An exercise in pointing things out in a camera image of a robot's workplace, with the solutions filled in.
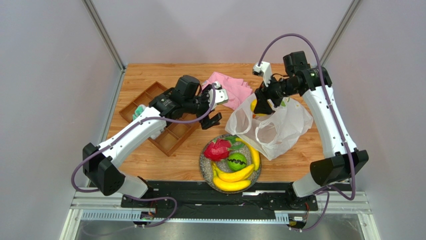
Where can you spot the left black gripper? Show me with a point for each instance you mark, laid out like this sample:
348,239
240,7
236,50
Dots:
206,123

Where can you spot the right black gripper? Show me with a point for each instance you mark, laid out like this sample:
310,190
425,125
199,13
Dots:
265,91

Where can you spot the yellow fake lemon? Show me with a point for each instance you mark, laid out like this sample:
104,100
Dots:
252,108

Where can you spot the red fake dragon fruit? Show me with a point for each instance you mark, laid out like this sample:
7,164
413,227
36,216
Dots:
219,149

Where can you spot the white plastic bag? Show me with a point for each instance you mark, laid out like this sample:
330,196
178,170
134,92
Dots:
272,135

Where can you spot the single yellow fake banana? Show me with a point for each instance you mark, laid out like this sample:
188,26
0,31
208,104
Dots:
255,155

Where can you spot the green fake melon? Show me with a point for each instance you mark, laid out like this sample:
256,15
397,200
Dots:
236,161

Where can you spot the yellow fake banana bunch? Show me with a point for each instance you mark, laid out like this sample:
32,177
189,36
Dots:
232,182

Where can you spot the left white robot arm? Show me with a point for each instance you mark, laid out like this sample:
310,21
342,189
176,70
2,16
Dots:
101,162

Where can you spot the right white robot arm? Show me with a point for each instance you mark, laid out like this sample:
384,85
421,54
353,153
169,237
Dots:
342,158

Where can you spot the pink folded cloth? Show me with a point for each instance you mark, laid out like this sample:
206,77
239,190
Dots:
237,89

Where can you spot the brown wooden divided tray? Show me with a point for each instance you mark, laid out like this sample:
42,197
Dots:
169,139

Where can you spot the speckled round plate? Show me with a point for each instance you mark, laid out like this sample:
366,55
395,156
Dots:
205,166

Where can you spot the white teal rolled sock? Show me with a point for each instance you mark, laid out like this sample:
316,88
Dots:
138,111

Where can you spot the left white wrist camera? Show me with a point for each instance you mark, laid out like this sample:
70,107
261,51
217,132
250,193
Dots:
217,94

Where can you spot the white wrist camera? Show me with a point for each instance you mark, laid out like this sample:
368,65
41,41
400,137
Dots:
264,70
217,94

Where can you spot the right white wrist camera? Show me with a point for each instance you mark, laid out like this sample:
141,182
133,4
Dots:
264,70

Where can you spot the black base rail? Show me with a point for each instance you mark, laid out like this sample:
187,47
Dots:
198,200

